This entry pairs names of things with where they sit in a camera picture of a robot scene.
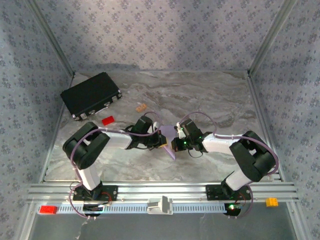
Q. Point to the purple square paper sheet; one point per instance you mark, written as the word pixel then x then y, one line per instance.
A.
pixel 168 132

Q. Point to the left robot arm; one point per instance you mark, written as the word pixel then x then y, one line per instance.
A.
pixel 88 177

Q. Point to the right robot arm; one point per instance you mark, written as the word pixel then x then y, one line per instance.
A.
pixel 217 143

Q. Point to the orange toy brick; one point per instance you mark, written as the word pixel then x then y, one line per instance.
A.
pixel 141 107

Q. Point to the red toy brick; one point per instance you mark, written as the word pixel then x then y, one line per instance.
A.
pixel 108 120
pixel 48 209

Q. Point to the black ribbed carrying case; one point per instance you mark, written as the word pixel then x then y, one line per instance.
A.
pixel 90 93

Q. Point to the yellow toy brick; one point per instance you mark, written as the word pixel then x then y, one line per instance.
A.
pixel 271 202

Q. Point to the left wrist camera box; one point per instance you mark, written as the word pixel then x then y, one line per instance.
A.
pixel 143 124

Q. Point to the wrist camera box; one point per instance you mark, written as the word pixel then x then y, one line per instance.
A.
pixel 191 127
pixel 143 124

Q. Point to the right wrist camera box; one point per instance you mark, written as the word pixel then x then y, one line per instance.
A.
pixel 191 127

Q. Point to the wide aluminium base rail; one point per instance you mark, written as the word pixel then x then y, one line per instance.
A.
pixel 162 189

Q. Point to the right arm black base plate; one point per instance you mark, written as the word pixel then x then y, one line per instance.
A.
pixel 212 192

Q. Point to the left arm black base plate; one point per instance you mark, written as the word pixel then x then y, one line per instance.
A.
pixel 111 191

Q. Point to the white plastic bracket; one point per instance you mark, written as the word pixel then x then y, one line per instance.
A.
pixel 160 206

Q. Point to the aluminium side rail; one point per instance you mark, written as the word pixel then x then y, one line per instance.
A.
pixel 260 107
pixel 57 127

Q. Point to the aluminium frame leg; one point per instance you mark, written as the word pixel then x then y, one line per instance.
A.
pixel 296 225
pixel 26 225

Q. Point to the aluminium frame post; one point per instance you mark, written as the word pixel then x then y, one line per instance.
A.
pixel 270 37

